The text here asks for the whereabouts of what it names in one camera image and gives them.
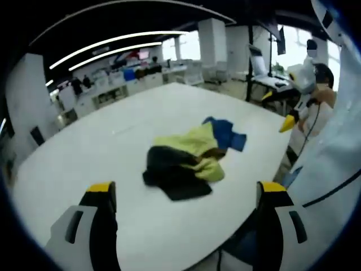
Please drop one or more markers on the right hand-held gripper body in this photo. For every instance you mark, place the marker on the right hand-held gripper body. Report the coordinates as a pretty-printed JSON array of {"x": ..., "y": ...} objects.
[{"x": 306, "y": 79}]

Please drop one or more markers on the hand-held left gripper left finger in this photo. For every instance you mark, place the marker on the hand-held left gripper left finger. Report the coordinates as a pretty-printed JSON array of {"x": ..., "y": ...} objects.
[{"x": 84, "y": 226}]

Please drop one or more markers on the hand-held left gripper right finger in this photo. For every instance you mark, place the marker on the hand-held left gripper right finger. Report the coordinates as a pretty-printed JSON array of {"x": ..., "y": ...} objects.
[{"x": 282, "y": 226}]

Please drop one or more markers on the yellow black blue garment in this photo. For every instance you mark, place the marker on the yellow black blue garment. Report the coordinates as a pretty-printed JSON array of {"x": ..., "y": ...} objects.
[{"x": 197, "y": 141}]

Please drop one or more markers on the person's right hand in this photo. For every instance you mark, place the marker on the person's right hand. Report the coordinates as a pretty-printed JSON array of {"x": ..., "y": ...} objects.
[{"x": 318, "y": 98}]

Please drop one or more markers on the white desk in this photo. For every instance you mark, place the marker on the white desk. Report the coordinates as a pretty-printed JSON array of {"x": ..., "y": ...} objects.
[{"x": 270, "y": 82}]

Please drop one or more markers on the black stand pole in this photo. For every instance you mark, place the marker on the black stand pole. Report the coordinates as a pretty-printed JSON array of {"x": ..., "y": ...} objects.
[{"x": 249, "y": 62}]

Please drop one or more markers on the black monitor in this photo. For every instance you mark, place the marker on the black monitor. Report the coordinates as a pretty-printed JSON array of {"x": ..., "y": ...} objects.
[{"x": 281, "y": 42}]

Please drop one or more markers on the person's white shirt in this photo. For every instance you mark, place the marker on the person's white shirt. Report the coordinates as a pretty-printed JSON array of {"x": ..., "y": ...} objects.
[{"x": 338, "y": 141}]

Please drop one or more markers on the narrow white pillar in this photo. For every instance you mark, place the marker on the narrow white pillar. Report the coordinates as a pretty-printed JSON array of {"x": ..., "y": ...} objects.
[{"x": 211, "y": 45}]

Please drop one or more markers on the black bin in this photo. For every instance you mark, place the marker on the black bin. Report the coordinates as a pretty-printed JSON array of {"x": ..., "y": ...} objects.
[{"x": 37, "y": 135}]

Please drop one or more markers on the white cabinet row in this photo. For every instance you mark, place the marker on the white cabinet row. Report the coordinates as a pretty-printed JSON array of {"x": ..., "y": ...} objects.
[{"x": 112, "y": 90}]

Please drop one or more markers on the wide white pillar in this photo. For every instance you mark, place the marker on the wide white pillar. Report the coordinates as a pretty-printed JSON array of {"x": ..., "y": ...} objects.
[{"x": 25, "y": 98}]

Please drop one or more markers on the blue storage bin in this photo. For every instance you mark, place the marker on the blue storage bin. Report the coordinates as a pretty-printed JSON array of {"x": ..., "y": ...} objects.
[{"x": 128, "y": 75}]

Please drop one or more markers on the long ceiling light strip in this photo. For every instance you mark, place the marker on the long ceiling light strip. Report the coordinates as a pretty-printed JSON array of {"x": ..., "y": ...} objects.
[{"x": 118, "y": 41}]

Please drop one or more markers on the shorter ceiling light strip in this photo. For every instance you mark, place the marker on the shorter ceiling light strip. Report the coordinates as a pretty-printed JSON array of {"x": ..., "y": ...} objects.
[{"x": 112, "y": 53}]

